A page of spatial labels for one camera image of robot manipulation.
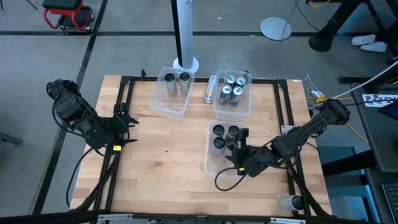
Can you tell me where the red black rolling stool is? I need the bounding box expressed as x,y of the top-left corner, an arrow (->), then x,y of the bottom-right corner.
42,0 -> 94,32

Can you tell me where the yellow cable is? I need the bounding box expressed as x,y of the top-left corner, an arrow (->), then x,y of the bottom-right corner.
306,95 -> 369,144

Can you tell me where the grey chair base leg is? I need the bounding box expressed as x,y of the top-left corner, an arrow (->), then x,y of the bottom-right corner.
0,132 -> 24,146

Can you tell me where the clear plastic bin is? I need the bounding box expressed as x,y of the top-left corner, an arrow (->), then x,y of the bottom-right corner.
149,65 -> 197,119
212,68 -> 252,118
204,119 -> 249,179

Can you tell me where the white paper label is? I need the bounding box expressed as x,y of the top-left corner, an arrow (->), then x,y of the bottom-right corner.
361,93 -> 398,108

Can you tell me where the person's white shoe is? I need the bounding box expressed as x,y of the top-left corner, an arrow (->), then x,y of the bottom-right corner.
359,41 -> 389,53
351,33 -> 377,47

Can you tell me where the black desk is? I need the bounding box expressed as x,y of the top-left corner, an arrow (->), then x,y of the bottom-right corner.
350,55 -> 398,174

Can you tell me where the thin white fan cable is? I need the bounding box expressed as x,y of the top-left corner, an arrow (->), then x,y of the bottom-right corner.
194,56 -> 280,80

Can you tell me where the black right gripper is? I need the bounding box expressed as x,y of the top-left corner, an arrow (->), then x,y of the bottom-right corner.
224,127 -> 268,177

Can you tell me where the thick white cable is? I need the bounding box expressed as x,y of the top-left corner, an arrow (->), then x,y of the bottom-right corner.
310,58 -> 398,110

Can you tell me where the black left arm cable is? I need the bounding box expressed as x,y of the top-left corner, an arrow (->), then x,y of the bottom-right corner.
65,146 -> 105,208

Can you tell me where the black tablet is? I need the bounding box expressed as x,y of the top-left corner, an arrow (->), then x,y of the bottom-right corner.
377,100 -> 398,121

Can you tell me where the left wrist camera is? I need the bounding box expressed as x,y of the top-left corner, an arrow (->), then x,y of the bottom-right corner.
113,101 -> 129,115

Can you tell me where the black desk leg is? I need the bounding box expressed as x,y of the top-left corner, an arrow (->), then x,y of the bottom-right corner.
308,0 -> 398,53

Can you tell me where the black floor bar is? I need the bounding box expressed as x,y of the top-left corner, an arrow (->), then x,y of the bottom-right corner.
321,149 -> 377,177

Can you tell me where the silver round floor stand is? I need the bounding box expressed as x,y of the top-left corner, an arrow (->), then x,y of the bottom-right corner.
259,0 -> 301,42

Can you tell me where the white yellow soda can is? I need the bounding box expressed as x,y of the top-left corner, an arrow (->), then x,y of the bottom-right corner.
203,74 -> 218,104
164,73 -> 178,97
278,194 -> 305,212
178,72 -> 192,96

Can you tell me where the laptop keyboard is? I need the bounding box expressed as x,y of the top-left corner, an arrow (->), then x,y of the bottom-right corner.
381,182 -> 398,224

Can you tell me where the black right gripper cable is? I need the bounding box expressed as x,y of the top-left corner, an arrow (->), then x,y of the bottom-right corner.
213,166 -> 249,192

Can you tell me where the black rig crossbar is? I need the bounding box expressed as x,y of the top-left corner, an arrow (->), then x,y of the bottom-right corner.
0,210 -> 398,224

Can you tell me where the black floor tape strip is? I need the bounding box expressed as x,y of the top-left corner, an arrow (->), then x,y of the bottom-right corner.
30,0 -> 109,215
0,30 -> 312,37

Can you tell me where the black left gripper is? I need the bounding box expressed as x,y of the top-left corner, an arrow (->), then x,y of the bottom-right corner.
105,111 -> 140,147

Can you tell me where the black aluminium table frame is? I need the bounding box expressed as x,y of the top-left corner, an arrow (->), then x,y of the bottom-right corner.
70,74 -> 332,218

